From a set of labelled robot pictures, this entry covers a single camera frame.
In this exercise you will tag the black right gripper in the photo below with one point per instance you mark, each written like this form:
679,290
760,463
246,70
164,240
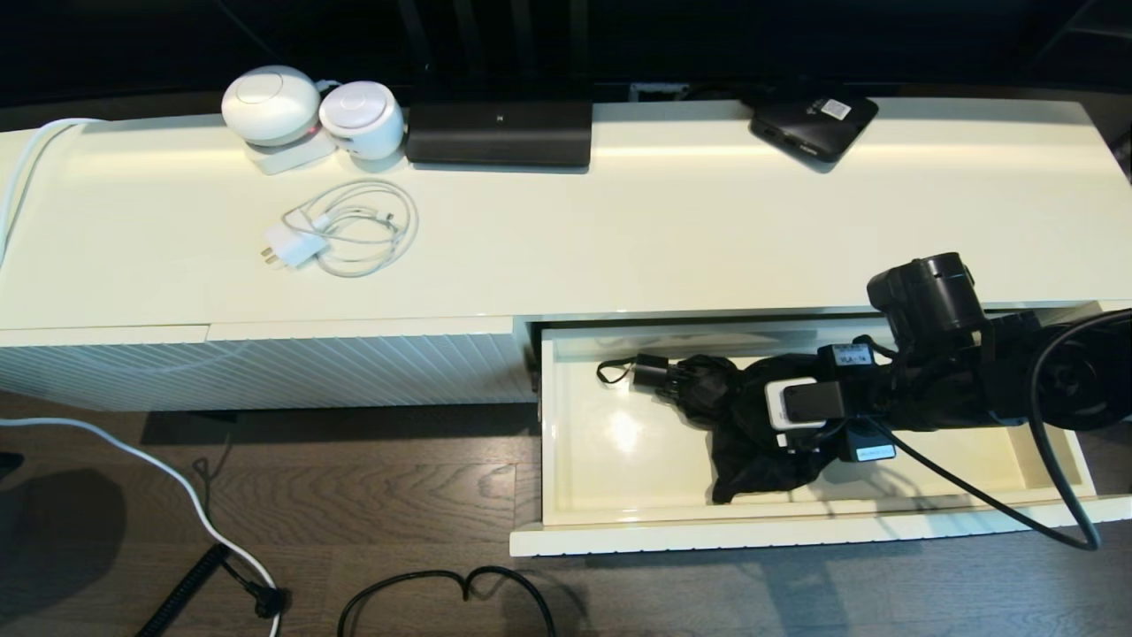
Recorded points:
875,398

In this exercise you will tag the black folding umbrella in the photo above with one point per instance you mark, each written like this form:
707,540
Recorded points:
734,398

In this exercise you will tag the white ribbed drawer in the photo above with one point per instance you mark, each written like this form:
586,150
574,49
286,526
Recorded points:
619,460

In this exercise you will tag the white ribbed TV cabinet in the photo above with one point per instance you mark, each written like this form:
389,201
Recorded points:
575,248

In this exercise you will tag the black set-top box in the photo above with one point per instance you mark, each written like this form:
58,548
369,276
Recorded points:
809,128

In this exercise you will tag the black router box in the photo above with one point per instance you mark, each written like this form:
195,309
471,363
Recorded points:
500,133

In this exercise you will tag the white ribbed cabinet front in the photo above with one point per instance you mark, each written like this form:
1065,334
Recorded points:
97,367
371,367

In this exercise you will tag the small white round device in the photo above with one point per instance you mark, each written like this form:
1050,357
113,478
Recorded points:
359,115

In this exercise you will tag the white charger plug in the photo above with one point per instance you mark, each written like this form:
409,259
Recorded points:
296,244

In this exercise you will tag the white flat device base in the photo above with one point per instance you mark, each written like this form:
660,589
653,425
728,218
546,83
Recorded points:
292,157

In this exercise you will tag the large white round device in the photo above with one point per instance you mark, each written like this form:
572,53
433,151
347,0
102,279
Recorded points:
271,104

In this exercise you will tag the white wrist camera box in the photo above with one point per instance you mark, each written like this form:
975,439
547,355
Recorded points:
776,402

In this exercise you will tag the white wall socket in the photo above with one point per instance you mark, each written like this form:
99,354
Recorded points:
656,90

